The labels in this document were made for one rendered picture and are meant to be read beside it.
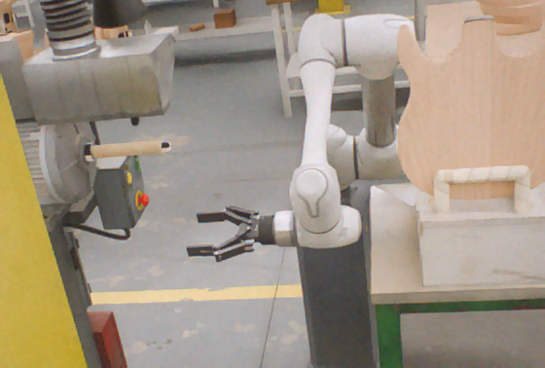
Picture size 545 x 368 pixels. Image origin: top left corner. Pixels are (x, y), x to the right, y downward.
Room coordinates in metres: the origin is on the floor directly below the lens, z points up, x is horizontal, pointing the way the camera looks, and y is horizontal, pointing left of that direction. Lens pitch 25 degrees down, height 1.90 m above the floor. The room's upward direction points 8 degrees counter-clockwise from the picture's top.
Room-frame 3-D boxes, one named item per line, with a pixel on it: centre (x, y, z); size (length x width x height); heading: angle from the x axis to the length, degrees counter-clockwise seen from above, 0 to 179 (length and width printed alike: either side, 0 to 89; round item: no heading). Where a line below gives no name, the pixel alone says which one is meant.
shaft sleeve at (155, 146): (1.74, 0.32, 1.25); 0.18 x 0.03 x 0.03; 79
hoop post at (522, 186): (1.39, -0.55, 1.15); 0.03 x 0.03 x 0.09
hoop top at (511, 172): (1.41, -0.47, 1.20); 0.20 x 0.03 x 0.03; 78
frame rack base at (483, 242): (1.46, -0.48, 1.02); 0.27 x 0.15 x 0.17; 79
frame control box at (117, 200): (2.02, 0.49, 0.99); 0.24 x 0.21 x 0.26; 79
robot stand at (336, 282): (2.39, -0.24, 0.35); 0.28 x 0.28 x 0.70; 71
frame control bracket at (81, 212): (1.96, 0.51, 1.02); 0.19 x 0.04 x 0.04; 169
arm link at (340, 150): (2.39, -0.25, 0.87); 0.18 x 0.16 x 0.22; 80
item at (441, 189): (1.43, -0.39, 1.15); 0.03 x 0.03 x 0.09
